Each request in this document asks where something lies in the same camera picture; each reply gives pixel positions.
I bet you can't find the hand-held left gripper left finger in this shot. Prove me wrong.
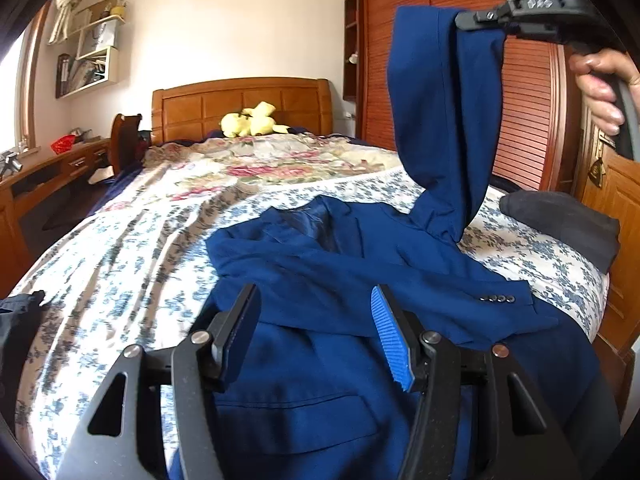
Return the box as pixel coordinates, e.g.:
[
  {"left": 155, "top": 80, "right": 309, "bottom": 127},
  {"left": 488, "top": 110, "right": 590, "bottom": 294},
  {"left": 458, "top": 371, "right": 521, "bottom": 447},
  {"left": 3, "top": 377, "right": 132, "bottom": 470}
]
[{"left": 57, "top": 282, "right": 263, "bottom": 480}]

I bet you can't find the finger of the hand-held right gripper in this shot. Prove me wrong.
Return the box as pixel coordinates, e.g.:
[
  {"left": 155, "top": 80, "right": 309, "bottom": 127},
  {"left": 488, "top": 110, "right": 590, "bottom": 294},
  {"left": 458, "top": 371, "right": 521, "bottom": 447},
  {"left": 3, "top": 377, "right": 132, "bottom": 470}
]
[{"left": 455, "top": 0, "right": 583, "bottom": 41}]

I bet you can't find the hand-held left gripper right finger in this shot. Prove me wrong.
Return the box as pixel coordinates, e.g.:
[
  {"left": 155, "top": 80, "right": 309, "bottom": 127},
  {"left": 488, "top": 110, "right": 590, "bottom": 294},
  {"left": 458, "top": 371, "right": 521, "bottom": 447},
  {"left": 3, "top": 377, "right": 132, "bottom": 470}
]
[{"left": 370, "top": 284, "right": 576, "bottom": 480}]

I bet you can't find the navy blue blazer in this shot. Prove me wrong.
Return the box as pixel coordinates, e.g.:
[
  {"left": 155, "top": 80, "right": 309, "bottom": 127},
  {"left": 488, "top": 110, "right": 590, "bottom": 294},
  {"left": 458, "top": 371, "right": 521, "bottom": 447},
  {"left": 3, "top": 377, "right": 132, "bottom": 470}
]
[{"left": 167, "top": 5, "right": 621, "bottom": 480}]

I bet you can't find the person's right hand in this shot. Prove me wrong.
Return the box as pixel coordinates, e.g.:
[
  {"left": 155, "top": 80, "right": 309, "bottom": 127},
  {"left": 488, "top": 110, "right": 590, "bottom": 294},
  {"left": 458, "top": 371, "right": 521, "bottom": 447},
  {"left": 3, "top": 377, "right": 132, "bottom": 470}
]
[{"left": 569, "top": 49, "right": 640, "bottom": 136}]

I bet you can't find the wooden louvred wardrobe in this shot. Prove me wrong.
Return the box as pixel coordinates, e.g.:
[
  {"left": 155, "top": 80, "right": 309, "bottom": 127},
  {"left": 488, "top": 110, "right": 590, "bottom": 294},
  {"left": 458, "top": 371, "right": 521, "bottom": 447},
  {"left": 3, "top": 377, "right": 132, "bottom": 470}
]
[{"left": 344, "top": 0, "right": 586, "bottom": 196}]

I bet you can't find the blue floral bed sheet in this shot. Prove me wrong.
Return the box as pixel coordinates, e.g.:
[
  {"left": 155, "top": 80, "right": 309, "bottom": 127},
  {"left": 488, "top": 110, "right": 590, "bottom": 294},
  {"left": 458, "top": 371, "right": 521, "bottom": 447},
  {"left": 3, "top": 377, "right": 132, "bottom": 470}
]
[{"left": 10, "top": 170, "right": 611, "bottom": 480}]

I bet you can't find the pink floral quilt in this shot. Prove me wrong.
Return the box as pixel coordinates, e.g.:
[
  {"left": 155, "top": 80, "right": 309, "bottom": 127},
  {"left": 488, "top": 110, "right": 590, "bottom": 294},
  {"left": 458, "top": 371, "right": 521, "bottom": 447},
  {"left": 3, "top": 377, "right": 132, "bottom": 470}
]
[{"left": 102, "top": 135, "right": 416, "bottom": 211}]

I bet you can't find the wooden side shelf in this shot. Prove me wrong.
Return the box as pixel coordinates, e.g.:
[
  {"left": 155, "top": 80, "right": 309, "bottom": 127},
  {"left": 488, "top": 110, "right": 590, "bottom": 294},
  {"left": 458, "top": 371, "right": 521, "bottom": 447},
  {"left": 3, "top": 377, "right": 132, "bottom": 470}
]
[{"left": 344, "top": 0, "right": 360, "bottom": 101}]

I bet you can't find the wooden door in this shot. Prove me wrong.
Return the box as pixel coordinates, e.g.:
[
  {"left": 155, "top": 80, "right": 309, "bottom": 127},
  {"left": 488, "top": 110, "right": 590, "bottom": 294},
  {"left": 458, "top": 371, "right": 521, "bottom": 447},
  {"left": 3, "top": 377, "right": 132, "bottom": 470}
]
[{"left": 575, "top": 105, "right": 640, "bottom": 341}]

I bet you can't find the dark grey cloth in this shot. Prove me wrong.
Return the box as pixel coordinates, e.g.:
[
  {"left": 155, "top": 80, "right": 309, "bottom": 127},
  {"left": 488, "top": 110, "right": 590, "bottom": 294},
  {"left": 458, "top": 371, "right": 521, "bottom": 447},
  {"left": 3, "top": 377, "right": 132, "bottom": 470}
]
[{"left": 499, "top": 191, "right": 622, "bottom": 275}]

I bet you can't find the yellow plush toy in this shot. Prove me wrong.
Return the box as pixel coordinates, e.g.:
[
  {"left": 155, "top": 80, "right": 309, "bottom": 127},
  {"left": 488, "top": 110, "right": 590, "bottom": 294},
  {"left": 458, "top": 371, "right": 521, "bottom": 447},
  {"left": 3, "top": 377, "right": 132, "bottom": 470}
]
[{"left": 220, "top": 101, "right": 291, "bottom": 138}]

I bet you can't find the wooden chair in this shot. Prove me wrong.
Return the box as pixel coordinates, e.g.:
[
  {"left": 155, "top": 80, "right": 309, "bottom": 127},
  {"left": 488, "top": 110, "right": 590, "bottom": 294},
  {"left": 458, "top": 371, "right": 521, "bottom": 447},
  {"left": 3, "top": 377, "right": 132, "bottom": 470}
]
[{"left": 110, "top": 113, "right": 151, "bottom": 173}]

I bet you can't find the wooden headboard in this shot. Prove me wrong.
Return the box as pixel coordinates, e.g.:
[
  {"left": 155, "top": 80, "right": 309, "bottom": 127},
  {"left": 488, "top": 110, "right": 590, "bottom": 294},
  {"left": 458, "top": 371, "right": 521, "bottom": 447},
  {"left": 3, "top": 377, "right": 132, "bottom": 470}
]
[{"left": 151, "top": 77, "right": 335, "bottom": 146}]

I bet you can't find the black garment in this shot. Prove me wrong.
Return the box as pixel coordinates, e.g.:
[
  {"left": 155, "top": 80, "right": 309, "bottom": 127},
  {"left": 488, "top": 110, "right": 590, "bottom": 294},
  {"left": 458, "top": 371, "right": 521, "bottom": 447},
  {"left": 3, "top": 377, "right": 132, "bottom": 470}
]
[{"left": 0, "top": 290, "right": 46, "bottom": 401}]

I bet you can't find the wooden desk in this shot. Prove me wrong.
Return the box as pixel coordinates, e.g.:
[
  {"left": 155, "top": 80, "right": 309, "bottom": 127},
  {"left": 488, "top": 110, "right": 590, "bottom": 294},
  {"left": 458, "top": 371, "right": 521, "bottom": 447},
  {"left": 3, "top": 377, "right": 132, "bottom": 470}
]
[{"left": 0, "top": 137, "right": 111, "bottom": 301}]

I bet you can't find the window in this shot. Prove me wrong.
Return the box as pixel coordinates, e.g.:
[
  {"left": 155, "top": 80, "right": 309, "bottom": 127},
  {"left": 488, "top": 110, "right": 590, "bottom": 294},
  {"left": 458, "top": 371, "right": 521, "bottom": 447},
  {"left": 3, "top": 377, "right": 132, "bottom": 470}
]
[{"left": 0, "top": 10, "right": 51, "bottom": 156}]

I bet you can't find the tied cream curtain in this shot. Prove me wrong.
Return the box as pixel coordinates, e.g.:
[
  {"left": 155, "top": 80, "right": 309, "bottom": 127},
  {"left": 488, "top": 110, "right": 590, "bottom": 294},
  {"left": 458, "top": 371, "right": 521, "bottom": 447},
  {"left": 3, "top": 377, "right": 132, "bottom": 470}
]
[{"left": 48, "top": 0, "right": 98, "bottom": 46}]

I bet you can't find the white wall shelf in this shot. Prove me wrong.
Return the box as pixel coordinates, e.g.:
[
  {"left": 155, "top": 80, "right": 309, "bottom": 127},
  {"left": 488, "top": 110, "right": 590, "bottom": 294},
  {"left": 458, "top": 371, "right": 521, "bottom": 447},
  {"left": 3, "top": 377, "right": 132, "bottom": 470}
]
[{"left": 55, "top": 0, "right": 128, "bottom": 100}]

